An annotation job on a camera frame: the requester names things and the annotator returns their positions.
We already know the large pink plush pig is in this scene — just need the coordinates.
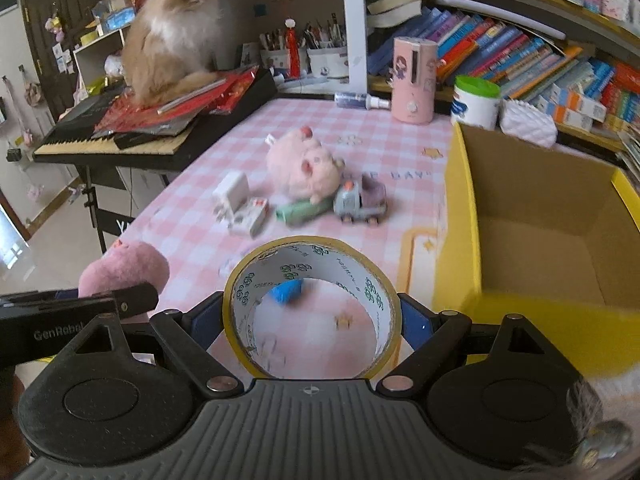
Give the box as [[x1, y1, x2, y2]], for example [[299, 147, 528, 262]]
[[266, 126, 344, 203]]

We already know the yellow packing tape roll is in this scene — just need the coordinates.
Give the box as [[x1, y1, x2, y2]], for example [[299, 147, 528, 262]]
[[222, 235, 402, 379]]

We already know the white jar green lid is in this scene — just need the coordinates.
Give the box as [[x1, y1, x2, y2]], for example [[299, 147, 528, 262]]
[[450, 75, 501, 130]]

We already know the mint green stapler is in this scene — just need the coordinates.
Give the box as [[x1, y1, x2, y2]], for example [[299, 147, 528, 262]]
[[276, 197, 333, 226]]

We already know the orange fluffy cat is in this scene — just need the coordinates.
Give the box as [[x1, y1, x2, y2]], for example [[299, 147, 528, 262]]
[[122, 0, 220, 107]]

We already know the pink cylindrical humidifier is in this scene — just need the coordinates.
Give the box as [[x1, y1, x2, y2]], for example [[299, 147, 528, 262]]
[[390, 37, 438, 125]]

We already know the yellow cardboard box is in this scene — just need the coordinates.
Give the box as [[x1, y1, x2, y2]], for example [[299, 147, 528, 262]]
[[433, 125, 640, 377]]

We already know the pink checkered tablecloth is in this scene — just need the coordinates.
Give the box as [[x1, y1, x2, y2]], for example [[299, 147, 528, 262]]
[[118, 99, 452, 383]]

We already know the small white staples box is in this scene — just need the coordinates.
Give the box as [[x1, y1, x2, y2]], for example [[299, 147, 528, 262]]
[[228, 197, 269, 237]]

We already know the row of colourful books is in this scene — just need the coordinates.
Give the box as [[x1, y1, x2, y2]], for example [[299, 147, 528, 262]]
[[367, 4, 639, 133]]

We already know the right white pen holder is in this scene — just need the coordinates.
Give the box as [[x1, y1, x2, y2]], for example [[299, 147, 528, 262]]
[[307, 47, 349, 79]]

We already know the white pen holder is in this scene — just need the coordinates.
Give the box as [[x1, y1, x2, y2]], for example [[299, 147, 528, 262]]
[[307, 47, 349, 79], [259, 49, 290, 74]]

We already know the blue spray bottle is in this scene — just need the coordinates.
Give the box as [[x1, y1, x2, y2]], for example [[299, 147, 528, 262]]
[[334, 92, 390, 110]]

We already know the small blue pompom ball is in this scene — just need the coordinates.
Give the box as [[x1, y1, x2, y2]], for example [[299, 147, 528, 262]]
[[268, 280, 304, 306]]

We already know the white storage cube shelf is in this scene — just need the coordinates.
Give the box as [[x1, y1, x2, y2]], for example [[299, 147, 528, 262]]
[[73, 25, 130, 86]]

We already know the white wall charger plug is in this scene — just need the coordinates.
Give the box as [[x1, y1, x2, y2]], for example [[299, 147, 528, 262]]
[[213, 170, 250, 222]]

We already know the pink plush hair claw clip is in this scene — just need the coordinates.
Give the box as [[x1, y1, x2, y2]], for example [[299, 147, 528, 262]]
[[77, 240, 170, 323]]

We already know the white quilted pouch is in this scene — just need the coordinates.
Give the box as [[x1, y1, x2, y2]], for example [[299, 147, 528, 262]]
[[499, 100, 558, 148]]

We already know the keyboard stand black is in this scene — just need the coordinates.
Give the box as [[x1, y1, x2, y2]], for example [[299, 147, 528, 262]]
[[77, 166, 144, 254]]

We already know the grey purple toy truck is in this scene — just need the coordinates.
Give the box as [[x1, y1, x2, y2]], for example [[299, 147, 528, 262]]
[[333, 174, 387, 224]]

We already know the red chinese doll ornament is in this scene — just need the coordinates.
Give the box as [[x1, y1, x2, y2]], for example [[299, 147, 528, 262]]
[[284, 18, 302, 79]]

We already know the black Yamaha keyboard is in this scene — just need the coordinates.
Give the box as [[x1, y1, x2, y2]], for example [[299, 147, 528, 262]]
[[32, 66, 277, 171]]

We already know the left white pen holder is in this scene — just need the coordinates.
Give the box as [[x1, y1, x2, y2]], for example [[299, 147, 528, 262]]
[[259, 49, 290, 74]]

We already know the red foil paper stack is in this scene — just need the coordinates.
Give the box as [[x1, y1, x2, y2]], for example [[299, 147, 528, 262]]
[[93, 65, 260, 138]]

